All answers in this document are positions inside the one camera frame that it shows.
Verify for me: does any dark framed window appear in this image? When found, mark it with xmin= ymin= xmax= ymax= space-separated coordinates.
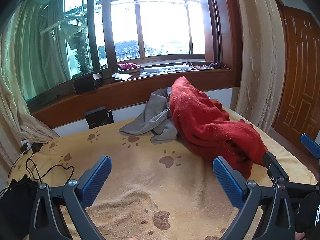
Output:
xmin=62 ymin=0 xmax=223 ymax=73

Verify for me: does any cream curtain with gold trim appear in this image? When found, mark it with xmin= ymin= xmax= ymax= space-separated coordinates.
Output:
xmin=0 ymin=20 xmax=60 ymax=165

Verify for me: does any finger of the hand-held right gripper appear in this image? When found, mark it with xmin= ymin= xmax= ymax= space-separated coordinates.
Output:
xmin=300 ymin=133 xmax=320 ymax=159
xmin=262 ymin=152 xmax=290 ymax=183

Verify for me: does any maroon cloth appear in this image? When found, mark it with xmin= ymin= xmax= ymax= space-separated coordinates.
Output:
xmin=118 ymin=62 xmax=142 ymax=71

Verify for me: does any red knitted sweater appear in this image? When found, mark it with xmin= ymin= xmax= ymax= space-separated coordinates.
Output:
xmin=169 ymin=76 xmax=277 ymax=180

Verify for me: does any pile of small clutter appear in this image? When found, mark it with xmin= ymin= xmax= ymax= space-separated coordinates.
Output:
xmin=184 ymin=60 xmax=227 ymax=71

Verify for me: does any black garment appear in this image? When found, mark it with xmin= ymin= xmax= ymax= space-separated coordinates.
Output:
xmin=0 ymin=174 xmax=40 ymax=240

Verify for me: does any grey garment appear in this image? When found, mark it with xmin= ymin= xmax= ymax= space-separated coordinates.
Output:
xmin=119 ymin=86 xmax=180 ymax=145

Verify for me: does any wooden headboard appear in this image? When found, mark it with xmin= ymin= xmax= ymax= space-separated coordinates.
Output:
xmin=30 ymin=67 xmax=240 ymax=129

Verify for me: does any small black box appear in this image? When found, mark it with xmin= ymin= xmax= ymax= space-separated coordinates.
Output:
xmin=84 ymin=106 xmax=114 ymax=130

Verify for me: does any white paper sheet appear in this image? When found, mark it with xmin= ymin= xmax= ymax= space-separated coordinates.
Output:
xmin=111 ymin=72 xmax=134 ymax=81

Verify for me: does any large black box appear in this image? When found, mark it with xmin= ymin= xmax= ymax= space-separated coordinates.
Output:
xmin=73 ymin=73 xmax=104 ymax=95

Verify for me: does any yellow paw-print blanket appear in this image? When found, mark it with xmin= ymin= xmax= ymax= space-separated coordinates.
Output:
xmin=9 ymin=105 xmax=318 ymax=240

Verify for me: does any white power strip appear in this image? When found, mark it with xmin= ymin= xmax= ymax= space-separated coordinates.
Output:
xmin=21 ymin=142 xmax=33 ymax=155

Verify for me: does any brown wooden door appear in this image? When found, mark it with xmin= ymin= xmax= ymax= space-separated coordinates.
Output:
xmin=271 ymin=0 xmax=320 ymax=153

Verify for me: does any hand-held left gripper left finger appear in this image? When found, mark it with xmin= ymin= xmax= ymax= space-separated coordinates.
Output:
xmin=29 ymin=155 xmax=112 ymax=240

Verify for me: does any black cable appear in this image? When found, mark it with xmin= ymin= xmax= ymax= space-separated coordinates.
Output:
xmin=10 ymin=152 xmax=74 ymax=183

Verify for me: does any green sheer curtain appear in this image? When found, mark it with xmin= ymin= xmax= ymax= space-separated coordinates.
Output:
xmin=15 ymin=0 xmax=75 ymax=100

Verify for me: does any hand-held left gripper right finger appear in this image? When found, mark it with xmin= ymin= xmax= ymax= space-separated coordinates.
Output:
xmin=212 ymin=156 xmax=296 ymax=240

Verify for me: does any cream embroidered curtain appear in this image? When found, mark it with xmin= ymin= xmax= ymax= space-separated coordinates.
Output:
xmin=232 ymin=0 xmax=288 ymax=133

